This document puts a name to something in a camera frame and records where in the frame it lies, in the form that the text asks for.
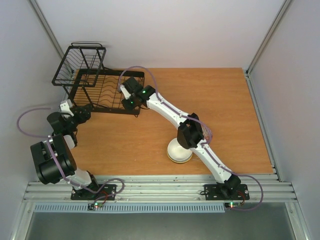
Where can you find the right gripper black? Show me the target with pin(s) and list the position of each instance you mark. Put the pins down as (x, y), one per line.
(128, 104)

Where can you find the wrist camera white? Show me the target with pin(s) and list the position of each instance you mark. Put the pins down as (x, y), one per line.
(125, 92)
(66, 107)

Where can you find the black wire dish rack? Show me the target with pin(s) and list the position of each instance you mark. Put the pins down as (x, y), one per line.
(86, 81)

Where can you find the grey slotted cable duct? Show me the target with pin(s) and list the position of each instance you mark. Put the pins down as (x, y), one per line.
(129, 208)

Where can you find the yellow blue patterned bowl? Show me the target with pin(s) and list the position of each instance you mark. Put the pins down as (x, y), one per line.
(179, 158)

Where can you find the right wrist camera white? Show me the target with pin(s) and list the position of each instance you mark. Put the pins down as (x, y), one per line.
(125, 92)

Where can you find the white ceramic bowl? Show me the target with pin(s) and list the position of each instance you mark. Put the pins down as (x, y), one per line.
(175, 148)

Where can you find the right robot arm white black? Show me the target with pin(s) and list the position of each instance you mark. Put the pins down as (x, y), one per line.
(190, 134)

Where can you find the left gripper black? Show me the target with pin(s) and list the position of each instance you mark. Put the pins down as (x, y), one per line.
(87, 115)

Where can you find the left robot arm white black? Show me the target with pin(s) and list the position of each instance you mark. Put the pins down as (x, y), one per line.
(53, 159)

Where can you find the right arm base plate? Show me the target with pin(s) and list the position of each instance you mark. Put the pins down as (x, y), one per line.
(217, 192)

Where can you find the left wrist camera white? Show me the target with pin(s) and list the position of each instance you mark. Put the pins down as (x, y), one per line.
(66, 107)

